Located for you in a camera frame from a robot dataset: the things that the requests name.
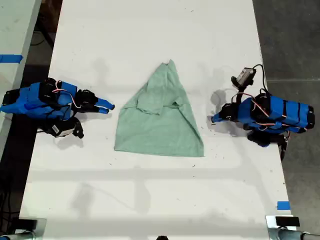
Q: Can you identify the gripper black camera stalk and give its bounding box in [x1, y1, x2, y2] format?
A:
[70, 116, 85, 139]
[236, 84, 249, 104]

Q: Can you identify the small black box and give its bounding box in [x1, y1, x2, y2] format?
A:
[275, 216, 301, 227]
[17, 219, 39, 230]

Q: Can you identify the long blue tape strip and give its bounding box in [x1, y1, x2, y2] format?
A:
[0, 54, 24, 64]

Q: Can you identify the white side table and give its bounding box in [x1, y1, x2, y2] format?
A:
[0, 0, 43, 153]

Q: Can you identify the metal pipe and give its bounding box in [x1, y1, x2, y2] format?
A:
[0, 231, 36, 240]
[268, 228, 320, 240]

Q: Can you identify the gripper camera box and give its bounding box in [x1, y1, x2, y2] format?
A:
[50, 121, 74, 139]
[230, 66, 257, 87]

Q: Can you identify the pale green T-shirt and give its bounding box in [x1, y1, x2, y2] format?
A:
[114, 59, 205, 158]

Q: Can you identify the black table clamp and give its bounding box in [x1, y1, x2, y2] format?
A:
[278, 134, 291, 161]

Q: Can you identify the black floor cable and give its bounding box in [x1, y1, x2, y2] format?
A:
[30, 29, 55, 48]

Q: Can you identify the short blue tape piece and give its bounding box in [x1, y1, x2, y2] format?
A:
[276, 200, 291, 211]

